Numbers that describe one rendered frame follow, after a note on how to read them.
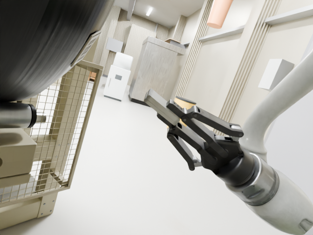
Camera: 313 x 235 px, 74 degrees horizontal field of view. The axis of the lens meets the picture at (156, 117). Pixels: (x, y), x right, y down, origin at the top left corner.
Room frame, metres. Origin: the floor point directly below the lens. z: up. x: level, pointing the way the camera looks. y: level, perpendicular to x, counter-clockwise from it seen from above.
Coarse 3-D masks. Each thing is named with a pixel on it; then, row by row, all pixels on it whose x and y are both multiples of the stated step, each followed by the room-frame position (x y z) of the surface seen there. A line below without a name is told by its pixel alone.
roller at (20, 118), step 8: (0, 104) 0.32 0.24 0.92; (8, 104) 0.33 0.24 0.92; (16, 104) 0.34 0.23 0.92; (24, 104) 0.35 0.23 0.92; (32, 104) 0.36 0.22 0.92; (0, 112) 0.31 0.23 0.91; (8, 112) 0.32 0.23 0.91; (16, 112) 0.33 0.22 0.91; (24, 112) 0.34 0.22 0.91; (32, 112) 0.35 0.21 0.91; (0, 120) 0.31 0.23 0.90; (8, 120) 0.32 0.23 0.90; (16, 120) 0.33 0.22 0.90; (24, 120) 0.34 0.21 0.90; (32, 120) 0.35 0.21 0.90; (0, 128) 0.32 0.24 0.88
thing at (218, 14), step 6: (216, 0) 4.53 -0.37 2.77; (222, 0) 4.47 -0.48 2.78; (228, 0) 4.48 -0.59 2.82; (216, 6) 4.50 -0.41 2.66; (222, 6) 4.47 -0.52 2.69; (228, 6) 4.52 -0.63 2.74; (210, 12) 4.62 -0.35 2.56; (216, 12) 4.49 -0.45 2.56; (222, 12) 4.48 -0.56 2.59; (210, 18) 4.55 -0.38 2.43; (216, 18) 4.48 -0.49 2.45; (222, 18) 4.51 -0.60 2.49; (210, 24) 4.62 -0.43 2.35; (216, 24) 4.49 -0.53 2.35; (222, 24) 4.57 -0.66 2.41
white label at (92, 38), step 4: (96, 32) 0.31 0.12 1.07; (100, 32) 0.33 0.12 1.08; (92, 36) 0.30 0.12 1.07; (96, 36) 0.32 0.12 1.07; (88, 40) 0.30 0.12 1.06; (92, 40) 0.31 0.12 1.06; (88, 44) 0.31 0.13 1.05; (92, 44) 0.33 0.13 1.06; (84, 48) 0.30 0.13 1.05; (88, 48) 0.33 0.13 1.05; (80, 52) 0.30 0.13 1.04; (84, 52) 0.32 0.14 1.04; (76, 56) 0.31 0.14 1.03; (80, 56) 0.31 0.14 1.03; (76, 60) 0.31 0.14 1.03; (80, 60) 0.34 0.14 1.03; (72, 64) 0.31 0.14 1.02
